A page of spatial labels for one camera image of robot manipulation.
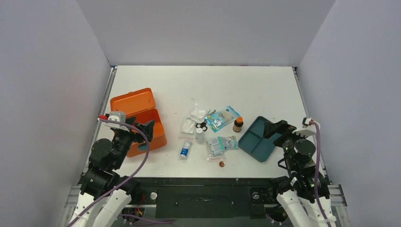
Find small teal wipe packet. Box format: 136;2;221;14
222;136;238;150

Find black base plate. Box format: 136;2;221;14
122;176;284;221

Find teal divided tray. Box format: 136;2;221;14
238;116;281;162

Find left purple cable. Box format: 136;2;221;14
66;118;150;227

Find zip bag of wipes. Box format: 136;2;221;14
206;137;226;161

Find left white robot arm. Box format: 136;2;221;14
67;111;156;227

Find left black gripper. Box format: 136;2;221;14
113;116;154;169

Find white blue tube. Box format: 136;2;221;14
179;140;192;160

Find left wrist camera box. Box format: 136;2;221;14
98;111;128;131

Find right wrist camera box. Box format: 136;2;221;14
292;117;317;138

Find brown bottle orange cap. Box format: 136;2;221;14
233;116;244;132

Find black scissors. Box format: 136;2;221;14
195;122;208;131

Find white bottle green label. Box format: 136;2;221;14
195;128;206;144

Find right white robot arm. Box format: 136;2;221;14
263;117;336;227

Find clear zip bag gauze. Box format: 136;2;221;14
180;118;196;134

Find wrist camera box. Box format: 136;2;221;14
98;111;128;131
292;117;317;138

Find white gauze packet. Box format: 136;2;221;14
188;104;210;123

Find blue snack packet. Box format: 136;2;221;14
205;105;241;132

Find orange plastic medicine box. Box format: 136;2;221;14
110;88;167;157

